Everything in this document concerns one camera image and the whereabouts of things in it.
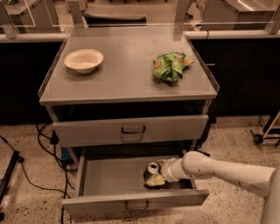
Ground grey metal drawer cabinet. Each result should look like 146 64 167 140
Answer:
39 25 219 159

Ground black floor cables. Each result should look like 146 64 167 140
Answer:
0 122 78 224

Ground green crumpled chip bag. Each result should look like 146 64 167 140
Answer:
153 52 193 82

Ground open middle grey drawer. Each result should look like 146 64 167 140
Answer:
62 151 209 216

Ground wheeled cart base right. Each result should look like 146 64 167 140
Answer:
250 110 280 147

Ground closed upper grey drawer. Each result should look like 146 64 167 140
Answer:
53 115 208 147

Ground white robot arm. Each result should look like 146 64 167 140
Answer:
143 151 280 224

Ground white paper bowl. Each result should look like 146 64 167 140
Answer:
64 49 104 74

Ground black stand base left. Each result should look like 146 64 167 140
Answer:
0 150 19 203

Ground green soda can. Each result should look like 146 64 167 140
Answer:
143 162 160 182

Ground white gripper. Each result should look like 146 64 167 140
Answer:
145 158 186 187

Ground black caster behind cabinet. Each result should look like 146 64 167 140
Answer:
198 150 211 157

